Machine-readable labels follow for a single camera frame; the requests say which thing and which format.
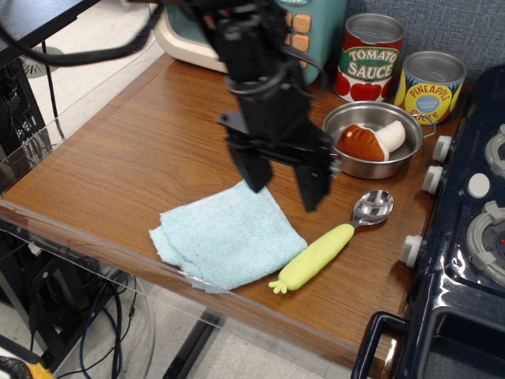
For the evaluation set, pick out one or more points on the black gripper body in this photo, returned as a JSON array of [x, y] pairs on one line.
[[274, 119]]

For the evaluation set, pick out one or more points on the teal toy microwave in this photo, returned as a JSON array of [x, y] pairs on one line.
[[185, 39]]

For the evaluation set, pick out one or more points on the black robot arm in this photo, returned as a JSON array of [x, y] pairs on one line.
[[264, 74]]

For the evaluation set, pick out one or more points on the small steel pot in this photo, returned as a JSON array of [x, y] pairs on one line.
[[374, 115]]

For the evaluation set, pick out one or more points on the light blue folded cloth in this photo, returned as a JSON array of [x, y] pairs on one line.
[[227, 240]]

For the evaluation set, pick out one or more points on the dark blue toy stove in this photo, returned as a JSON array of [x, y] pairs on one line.
[[454, 326]]

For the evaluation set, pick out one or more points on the black desk at left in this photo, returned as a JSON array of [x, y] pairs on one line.
[[30, 22]]

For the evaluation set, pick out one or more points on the spoon with yellow-green handle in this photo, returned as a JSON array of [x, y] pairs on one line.
[[372, 208]]

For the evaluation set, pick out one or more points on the plush brown mushroom toy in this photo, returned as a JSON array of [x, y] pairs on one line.
[[371, 145]]

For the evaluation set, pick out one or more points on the pineapple slices can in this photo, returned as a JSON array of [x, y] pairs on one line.
[[429, 85]]

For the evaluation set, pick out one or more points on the tomato sauce can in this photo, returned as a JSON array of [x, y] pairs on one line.
[[371, 47]]

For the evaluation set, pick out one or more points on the black table leg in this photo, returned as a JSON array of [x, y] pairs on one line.
[[189, 352]]

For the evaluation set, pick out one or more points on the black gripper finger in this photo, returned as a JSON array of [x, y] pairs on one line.
[[314, 181], [255, 169]]

